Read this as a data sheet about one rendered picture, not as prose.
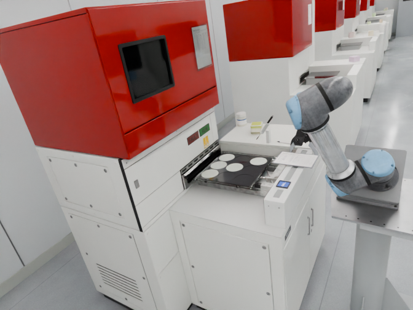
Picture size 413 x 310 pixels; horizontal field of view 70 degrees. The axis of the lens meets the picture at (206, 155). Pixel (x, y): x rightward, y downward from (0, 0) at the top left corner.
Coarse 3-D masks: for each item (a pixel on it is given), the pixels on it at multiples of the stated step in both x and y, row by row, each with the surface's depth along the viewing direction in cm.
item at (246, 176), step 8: (216, 160) 188; (232, 160) 184; (240, 160) 183; (248, 160) 181; (208, 168) 180; (224, 168) 176; (248, 168) 172; (256, 168) 171; (264, 168) 170; (200, 176) 172; (216, 176) 169; (224, 176) 168; (232, 176) 166; (240, 176) 165; (248, 176) 164; (256, 176) 162; (240, 184) 157; (248, 184) 156
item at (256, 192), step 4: (200, 184) 178; (204, 184) 176; (208, 184) 174; (212, 184) 173; (216, 184) 171; (220, 188) 171; (224, 188) 169; (228, 188) 168; (232, 188) 166; (236, 188) 165; (240, 188) 163; (252, 188) 161; (240, 192) 164; (244, 192) 163; (248, 192) 161; (252, 192) 160; (256, 192) 159; (260, 192) 157; (264, 196) 157
